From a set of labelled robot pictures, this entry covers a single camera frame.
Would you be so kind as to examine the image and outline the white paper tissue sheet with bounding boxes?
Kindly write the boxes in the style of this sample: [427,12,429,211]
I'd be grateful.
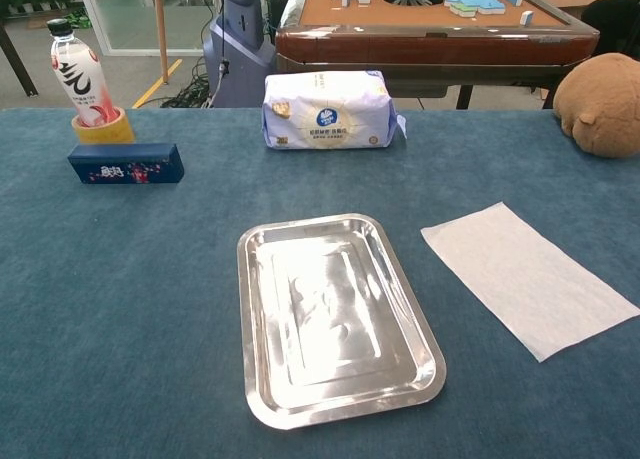
[420,201,640,364]

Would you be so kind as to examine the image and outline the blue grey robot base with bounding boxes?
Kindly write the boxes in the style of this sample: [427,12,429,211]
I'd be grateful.
[202,0,278,109]

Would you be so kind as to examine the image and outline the stainless steel tray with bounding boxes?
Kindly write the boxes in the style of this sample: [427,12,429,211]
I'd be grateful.
[236,212,447,431]

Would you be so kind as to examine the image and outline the white tissue pack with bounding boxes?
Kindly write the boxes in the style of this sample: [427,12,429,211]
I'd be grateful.
[261,69,408,151]

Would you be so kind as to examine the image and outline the dark blue printed box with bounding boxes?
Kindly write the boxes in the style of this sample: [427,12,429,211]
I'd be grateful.
[67,142,186,186]

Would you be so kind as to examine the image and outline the brown mahjong table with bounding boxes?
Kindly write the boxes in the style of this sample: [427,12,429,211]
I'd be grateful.
[274,0,601,111]

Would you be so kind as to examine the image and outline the yellow tape roll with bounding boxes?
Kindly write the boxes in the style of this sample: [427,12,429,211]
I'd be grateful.
[71,106,137,146]

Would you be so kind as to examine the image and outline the wooden pole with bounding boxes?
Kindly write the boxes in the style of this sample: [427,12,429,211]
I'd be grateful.
[152,0,170,85]

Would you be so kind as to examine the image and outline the white pink drink bottle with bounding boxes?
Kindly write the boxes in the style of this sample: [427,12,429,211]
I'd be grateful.
[46,18,117,128]

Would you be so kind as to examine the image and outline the brown plush toy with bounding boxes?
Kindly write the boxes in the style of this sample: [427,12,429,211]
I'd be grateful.
[552,52,640,159]

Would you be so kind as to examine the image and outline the black table leg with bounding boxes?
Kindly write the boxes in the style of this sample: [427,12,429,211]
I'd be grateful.
[0,21,40,98]

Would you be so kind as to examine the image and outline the person in black clothes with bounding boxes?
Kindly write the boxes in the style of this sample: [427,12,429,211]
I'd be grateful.
[580,0,640,63]

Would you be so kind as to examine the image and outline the black floor cables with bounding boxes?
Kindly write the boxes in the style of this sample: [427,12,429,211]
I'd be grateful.
[159,56,221,109]

